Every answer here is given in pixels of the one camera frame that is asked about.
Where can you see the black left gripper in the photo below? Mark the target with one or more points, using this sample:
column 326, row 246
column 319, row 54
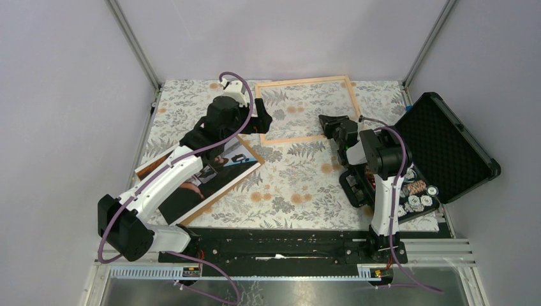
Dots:
column 259, row 124

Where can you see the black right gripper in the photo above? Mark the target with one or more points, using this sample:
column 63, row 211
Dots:
column 325, row 119

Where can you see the light wooden picture frame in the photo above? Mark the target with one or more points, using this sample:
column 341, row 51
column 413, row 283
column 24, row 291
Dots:
column 296, row 104

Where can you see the printed photo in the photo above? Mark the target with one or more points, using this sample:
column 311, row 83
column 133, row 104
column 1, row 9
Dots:
column 173, row 206

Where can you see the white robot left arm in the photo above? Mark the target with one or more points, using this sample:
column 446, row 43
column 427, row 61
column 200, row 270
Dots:
column 123, row 220

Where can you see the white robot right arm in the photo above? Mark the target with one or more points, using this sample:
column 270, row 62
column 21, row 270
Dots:
column 375, row 162

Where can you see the floral patterned table mat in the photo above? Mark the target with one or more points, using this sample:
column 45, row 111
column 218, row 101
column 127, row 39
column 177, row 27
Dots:
column 297, row 187

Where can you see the brown cardboard backing board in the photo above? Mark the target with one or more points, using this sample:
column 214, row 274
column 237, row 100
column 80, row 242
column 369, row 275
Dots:
column 219, row 176

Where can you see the black poker chip case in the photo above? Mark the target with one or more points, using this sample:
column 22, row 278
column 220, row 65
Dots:
column 448, row 161

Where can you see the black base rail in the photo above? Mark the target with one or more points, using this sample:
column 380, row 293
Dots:
column 292, row 252

